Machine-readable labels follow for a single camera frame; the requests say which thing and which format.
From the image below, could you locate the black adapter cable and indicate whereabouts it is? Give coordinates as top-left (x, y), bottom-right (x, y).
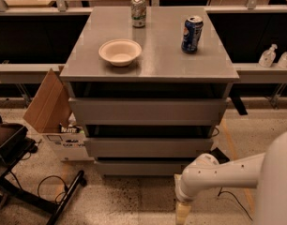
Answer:
top-left (216, 187), bottom-right (254, 222)

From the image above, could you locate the cardboard box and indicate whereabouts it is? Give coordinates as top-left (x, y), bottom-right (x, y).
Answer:
top-left (23, 69), bottom-right (92, 162)

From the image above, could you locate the grey metal rail shelf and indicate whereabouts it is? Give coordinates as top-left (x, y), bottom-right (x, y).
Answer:
top-left (0, 5), bottom-right (287, 84)

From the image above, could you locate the grey middle drawer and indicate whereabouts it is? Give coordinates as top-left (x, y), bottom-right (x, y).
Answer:
top-left (84, 138), bottom-right (213, 158)

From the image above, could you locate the black looped floor cable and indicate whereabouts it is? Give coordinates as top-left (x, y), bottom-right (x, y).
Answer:
top-left (36, 174), bottom-right (69, 205)

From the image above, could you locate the left sanitizer pump bottle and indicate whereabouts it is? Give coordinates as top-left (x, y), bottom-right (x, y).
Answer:
top-left (259, 44), bottom-right (278, 68)

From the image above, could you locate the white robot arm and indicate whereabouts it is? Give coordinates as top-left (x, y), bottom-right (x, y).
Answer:
top-left (174, 132), bottom-right (287, 225)

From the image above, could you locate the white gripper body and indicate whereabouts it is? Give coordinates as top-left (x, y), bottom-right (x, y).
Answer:
top-left (174, 153), bottom-right (219, 203)

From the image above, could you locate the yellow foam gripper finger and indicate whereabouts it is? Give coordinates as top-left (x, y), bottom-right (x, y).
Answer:
top-left (174, 174), bottom-right (191, 225)

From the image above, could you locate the black power adapter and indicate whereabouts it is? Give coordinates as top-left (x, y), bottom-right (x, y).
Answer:
top-left (210, 147), bottom-right (230, 164)

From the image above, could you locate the grey bottom drawer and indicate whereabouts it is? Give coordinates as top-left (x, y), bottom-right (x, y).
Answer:
top-left (95, 160), bottom-right (189, 176)

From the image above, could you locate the grey drawer cabinet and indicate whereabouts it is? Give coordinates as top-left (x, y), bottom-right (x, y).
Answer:
top-left (61, 7), bottom-right (239, 163)

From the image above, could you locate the black rolling stand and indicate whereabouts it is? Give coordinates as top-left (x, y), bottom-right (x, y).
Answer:
top-left (0, 110), bottom-right (87, 225)

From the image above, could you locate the white paper bowl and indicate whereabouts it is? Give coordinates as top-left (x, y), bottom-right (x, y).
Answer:
top-left (98, 39), bottom-right (142, 67)

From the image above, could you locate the grey drawer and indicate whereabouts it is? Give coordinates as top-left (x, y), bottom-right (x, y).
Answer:
top-left (69, 98), bottom-right (227, 126)
top-left (84, 138), bottom-right (213, 158)
top-left (95, 160), bottom-right (189, 176)

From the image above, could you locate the blue pepsi can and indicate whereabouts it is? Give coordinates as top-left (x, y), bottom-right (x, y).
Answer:
top-left (181, 15), bottom-right (204, 53)

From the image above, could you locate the grey top drawer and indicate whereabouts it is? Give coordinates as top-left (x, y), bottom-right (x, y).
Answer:
top-left (69, 98), bottom-right (227, 126)

